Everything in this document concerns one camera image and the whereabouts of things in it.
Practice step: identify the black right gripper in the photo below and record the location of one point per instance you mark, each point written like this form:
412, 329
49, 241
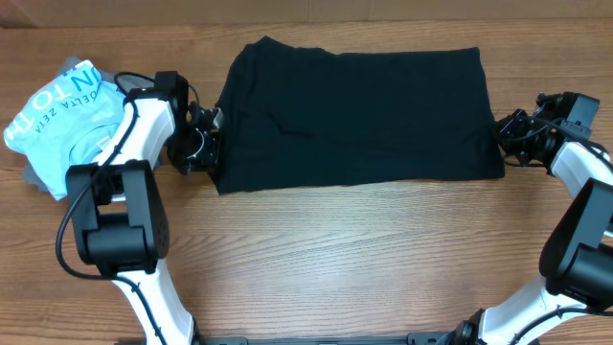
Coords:
506, 128

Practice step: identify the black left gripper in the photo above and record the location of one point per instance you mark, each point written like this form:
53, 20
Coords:
211, 158

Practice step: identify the black t-shirt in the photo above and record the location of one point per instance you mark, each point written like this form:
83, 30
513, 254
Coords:
305, 117

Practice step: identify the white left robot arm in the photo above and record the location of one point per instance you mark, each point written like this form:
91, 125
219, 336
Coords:
116, 228

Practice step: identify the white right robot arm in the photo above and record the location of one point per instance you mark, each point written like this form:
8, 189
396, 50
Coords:
575, 266

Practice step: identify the light blue printed t-shirt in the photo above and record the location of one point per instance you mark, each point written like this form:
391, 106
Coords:
69, 121

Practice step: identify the grey folded garment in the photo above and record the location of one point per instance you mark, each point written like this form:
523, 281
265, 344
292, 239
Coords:
128, 82

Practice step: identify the brown cardboard backboard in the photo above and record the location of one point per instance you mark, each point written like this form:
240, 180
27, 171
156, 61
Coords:
113, 13

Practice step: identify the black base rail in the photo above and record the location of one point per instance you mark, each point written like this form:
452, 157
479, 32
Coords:
425, 338

